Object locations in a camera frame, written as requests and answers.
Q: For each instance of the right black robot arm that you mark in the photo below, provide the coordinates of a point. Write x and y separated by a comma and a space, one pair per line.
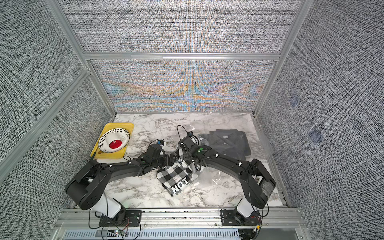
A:
256, 181

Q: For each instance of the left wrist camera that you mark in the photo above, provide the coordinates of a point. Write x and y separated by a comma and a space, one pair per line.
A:
161, 142

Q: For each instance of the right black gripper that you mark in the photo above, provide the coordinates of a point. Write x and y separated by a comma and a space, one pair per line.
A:
184, 154

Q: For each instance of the clear vacuum bag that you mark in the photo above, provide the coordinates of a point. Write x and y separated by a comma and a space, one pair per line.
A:
226, 150

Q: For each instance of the aluminium front rail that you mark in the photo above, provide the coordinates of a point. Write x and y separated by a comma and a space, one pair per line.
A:
181, 224

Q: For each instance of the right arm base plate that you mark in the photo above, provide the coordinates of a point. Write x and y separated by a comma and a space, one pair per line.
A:
234, 218

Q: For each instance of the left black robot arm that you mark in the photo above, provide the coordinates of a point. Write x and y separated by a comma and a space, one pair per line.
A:
87, 187

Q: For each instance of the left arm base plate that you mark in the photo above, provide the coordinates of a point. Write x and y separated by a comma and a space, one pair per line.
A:
130, 218

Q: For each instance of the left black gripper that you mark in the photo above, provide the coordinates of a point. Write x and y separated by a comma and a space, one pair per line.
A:
167, 163

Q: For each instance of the yellow tray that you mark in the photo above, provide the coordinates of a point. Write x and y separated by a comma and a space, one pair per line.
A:
118, 154

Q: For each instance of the black white checkered cloth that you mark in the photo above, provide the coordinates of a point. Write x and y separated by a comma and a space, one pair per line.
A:
176, 171

